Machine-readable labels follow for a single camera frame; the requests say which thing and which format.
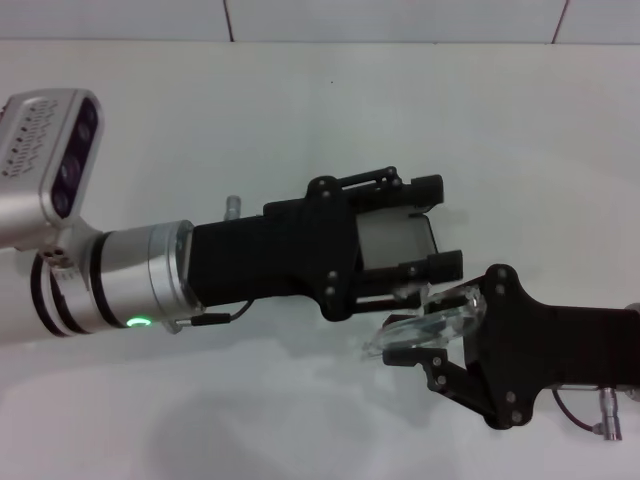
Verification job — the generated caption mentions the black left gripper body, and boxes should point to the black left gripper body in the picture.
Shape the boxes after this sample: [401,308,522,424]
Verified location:
[187,174,362,324]

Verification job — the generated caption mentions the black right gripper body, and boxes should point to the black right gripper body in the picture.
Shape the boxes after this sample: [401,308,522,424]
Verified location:
[463,263,640,431]

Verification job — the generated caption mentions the clear white-framed glasses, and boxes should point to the clear white-framed glasses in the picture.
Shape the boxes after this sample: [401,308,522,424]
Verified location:
[359,279,489,362]

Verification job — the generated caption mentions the black glasses case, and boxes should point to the black glasses case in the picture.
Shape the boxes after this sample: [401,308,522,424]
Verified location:
[354,211,439,272]

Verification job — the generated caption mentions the red cable with silver plug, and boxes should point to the red cable with silver plug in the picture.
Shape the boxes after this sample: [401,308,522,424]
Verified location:
[552,385,626,442]

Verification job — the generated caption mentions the black cable with plug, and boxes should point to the black cable with plug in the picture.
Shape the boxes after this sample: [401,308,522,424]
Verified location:
[174,299,252,331]

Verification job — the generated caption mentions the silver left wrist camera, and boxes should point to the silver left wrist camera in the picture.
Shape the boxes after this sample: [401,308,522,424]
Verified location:
[0,88,106,249]

